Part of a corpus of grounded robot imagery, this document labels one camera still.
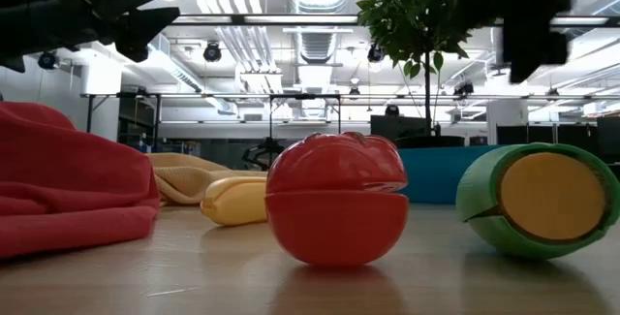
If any green ribbed toy vegetable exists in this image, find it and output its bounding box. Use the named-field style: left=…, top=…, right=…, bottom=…
left=454, top=142, right=620, bottom=261

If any black computer monitor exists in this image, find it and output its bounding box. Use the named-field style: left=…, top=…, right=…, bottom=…
left=369, top=114, right=433, bottom=142

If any green leafy plant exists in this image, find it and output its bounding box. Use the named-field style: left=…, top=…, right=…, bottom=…
left=356, top=0, right=485, bottom=137

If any red cloth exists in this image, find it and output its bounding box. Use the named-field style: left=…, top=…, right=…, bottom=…
left=0, top=101, right=162, bottom=259

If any black tripod stand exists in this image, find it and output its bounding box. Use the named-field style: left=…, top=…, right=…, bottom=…
left=240, top=136, right=288, bottom=172

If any black background shelf frame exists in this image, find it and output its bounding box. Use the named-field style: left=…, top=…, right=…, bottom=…
left=79, top=91, right=343, bottom=152

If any yellow toy banana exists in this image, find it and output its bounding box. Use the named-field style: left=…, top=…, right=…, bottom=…
left=200, top=174, right=270, bottom=228

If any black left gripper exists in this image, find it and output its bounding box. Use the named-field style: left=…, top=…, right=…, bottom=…
left=0, top=0, right=181, bottom=74

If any blue plastic container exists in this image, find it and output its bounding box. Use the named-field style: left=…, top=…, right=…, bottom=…
left=395, top=144, right=506, bottom=205

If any black plant pot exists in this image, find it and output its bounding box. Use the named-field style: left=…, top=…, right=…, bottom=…
left=394, top=134, right=467, bottom=149

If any red toy tomato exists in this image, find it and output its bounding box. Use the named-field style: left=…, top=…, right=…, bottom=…
left=264, top=131, right=411, bottom=268

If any black ceiling spotlight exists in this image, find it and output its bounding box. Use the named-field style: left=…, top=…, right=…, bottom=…
left=202, top=40, right=224, bottom=64
left=366, top=43, right=387, bottom=65
left=37, top=50, right=59, bottom=71

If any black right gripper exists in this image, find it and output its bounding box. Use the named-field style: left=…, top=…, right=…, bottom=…
left=454, top=0, right=580, bottom=85

